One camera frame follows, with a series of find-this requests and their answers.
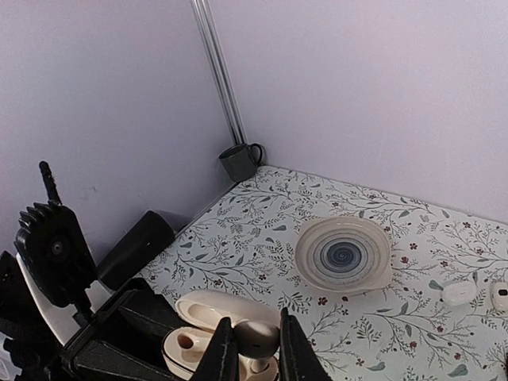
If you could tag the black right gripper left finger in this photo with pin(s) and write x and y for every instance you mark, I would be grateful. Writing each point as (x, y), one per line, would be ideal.
(220, 361)

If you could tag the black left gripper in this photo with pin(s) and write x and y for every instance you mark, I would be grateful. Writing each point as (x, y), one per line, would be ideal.
(122, 341)

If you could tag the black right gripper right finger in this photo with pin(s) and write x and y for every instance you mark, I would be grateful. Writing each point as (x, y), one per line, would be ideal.
(297, 360)

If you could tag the white wireless earbud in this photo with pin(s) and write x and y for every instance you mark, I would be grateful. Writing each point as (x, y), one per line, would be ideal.
(258, 341)

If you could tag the white earbuds charging case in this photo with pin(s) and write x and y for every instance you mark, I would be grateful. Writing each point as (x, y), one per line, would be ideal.
(183, 348)

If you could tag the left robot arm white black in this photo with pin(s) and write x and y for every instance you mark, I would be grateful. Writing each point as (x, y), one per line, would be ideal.
(26, 339)

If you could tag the black cylinder speaker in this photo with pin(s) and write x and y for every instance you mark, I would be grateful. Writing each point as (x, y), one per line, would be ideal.
(139, 246)

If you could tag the swirl patterned shallow plate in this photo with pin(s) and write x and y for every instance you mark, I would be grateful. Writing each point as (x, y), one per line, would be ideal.
(344, 255)

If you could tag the floral patterned table mat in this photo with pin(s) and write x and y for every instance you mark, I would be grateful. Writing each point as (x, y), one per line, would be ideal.
(385, 287)

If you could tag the grey mug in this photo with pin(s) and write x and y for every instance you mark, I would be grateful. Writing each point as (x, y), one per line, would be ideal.
(241, 161)

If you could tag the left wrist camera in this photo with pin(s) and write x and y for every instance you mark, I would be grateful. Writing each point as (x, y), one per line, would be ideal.
(54, 251)

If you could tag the left aluminium frame post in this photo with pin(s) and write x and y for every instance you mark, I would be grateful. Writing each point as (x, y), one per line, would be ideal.
(212, 46)

